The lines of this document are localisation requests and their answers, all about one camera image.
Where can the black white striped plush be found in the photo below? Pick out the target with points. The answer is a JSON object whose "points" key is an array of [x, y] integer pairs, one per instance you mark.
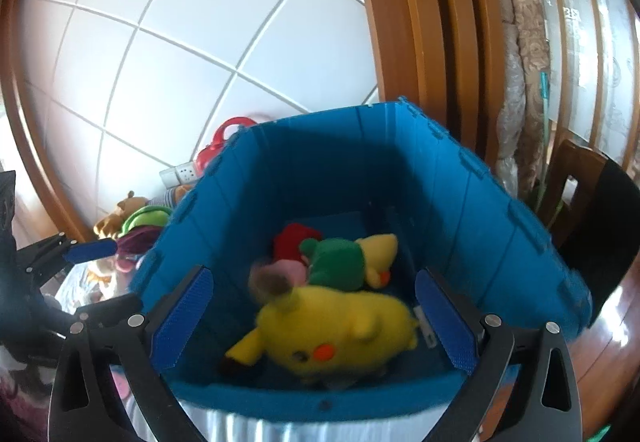
{"points": [[171, 197]]}

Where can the brown capybara plush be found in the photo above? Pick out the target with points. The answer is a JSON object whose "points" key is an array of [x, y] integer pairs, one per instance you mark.
{"points": [[111, 225]]}

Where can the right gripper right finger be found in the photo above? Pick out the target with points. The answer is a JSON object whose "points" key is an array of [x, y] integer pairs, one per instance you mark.
{"points": [[544, 401]]}

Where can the light green turtle plush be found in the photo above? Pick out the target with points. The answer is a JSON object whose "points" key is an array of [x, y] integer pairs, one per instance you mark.
{"points": [[155, 215]]}

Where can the dark wooden chair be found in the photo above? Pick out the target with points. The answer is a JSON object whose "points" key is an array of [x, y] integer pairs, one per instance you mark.
{"points": [[591, 207]]}

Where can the rolled patterned carpet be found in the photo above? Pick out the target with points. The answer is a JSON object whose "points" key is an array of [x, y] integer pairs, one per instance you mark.
{"points": [[520, 127]]}

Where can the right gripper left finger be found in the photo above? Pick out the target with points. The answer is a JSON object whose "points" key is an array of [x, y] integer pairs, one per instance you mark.
{"points": [[85, 404]]}

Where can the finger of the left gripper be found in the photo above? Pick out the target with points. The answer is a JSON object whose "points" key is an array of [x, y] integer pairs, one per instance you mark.
{"points": [[84, 252]]}

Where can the yellow Pikachu plush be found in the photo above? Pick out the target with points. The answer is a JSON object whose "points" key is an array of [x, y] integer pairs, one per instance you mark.
{"points": [[318, 332]]}

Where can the grey striped bed sheet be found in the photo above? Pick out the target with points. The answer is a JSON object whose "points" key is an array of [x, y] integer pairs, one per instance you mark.
{"points": [[220, 426]]}

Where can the dark green turtle plush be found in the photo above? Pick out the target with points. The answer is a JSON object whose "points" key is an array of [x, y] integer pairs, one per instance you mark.
{"points": [[334, 263]]}

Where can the dark maroon plush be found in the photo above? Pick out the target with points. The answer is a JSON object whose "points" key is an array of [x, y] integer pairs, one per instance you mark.
{"points": [[138, 241]]}

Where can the red plastic handbag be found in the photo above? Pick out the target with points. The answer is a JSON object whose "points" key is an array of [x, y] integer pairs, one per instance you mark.
{"points": [[219, 141]]}

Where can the pink pig plush red dress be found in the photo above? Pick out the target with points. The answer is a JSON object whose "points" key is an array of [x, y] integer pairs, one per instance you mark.
{"points": [[287, 262]]}

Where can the white wall socket panel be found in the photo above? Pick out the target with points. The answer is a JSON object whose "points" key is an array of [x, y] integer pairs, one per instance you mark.
{"points": [[185, 173]]}

